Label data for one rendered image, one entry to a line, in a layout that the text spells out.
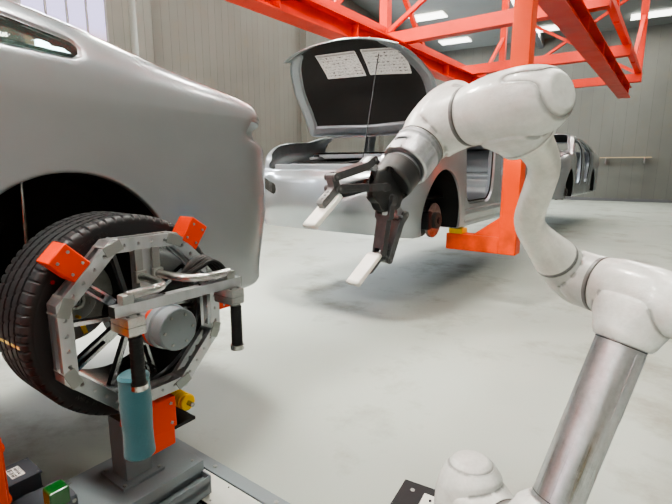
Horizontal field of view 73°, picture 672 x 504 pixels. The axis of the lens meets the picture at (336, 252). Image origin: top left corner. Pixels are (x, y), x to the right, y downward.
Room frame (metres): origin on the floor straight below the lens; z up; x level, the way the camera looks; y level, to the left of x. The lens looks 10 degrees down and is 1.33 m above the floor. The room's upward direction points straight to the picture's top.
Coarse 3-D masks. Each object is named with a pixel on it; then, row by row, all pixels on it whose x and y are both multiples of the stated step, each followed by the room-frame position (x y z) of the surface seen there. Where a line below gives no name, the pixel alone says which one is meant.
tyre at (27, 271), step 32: (64, 224) 1.41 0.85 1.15; (96, 224) 1.36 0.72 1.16; (128, 224) 1.43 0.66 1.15; (160, 224) 1.52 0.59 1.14; (32, 256) 1.30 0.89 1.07; (0, 288) 1.30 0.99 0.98; (32, 288) 1.20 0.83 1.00; (0, 320) 1.26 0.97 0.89; (32, 320) 1.19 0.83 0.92; (32, 352) 1.18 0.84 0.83; (32, 384) 1.23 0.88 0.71
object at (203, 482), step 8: (200, 472) 1.58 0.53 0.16; (192, 480) 1.55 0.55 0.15; (200, 480) 1.56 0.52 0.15; (208, 480) 1.55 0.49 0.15; (176, 488) 1.50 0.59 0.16; (184, 488) 1.51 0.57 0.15; (192, 488) 1.49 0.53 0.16; (200, 488) 1.52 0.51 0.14; (208, 488) 1.55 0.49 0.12; (168, 496) 1.47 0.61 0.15; (176, 496) 1.47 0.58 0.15; (184, 496) 1.46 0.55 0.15; (192, 496) 1.49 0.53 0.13; (200, 496) 1.52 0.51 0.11
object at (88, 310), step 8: (104, 272) 1.73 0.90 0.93; (96, 280) 1.70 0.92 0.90; (104, 280) 1.73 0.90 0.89; (88, 288) 1.63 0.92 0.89; (104, 288) 1.72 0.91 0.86; (88, 296) 1.63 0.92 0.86; (88, 304) 1.63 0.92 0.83; (96, 304) 1.69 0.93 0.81; (72, 312) 1.58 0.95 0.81; (80, 312) 1.60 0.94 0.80; (88, 312) 1.63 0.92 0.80; (96, 312) 1.69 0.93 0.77; (80, 328) 1.64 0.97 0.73; (88, 328) 1.66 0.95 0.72; (80, 336) 1.64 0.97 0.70
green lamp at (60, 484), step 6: (60, 480) 0.88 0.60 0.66; (48, 486) 0.86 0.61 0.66; (54, 486) 0.86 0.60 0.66; (60, 486) 0.86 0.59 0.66; (66, 486) 0.86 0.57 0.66; (48, 492) 0.84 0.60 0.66; (54, 492) 0.84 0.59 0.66; (60, 492) 0.85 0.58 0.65; (66, 492) 0.86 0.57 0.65; (48, 498) 0.84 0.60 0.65; (54, 498) 0.84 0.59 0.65; (60, 498) 0.85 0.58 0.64; (66, 498) 0.86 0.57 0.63
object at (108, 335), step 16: (160, 256) 1.65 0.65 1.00; (176, 256) 1.56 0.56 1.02; (96, 288) 1.35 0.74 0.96; (128, 288) 1.48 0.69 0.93; (176, 288) 1.69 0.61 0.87; (112, 304) 1.39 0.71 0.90; (192, 304) 1.63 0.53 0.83; (80, 320) 1.31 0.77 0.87; (96, 320) 1.35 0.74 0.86; (112, 336) 1.38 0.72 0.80; (96, 352) 1.34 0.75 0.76; (144, 352) 1.47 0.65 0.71; (160, 352) 1.59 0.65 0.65; (176, 352) 1.56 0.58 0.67; (80, 368) 1.30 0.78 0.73; (96, 368) 1.53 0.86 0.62; (112, 368) 1.39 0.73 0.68; (128, 368) 1.54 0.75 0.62; (160, 368) 1.51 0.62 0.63; (112, 384) 1.37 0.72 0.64
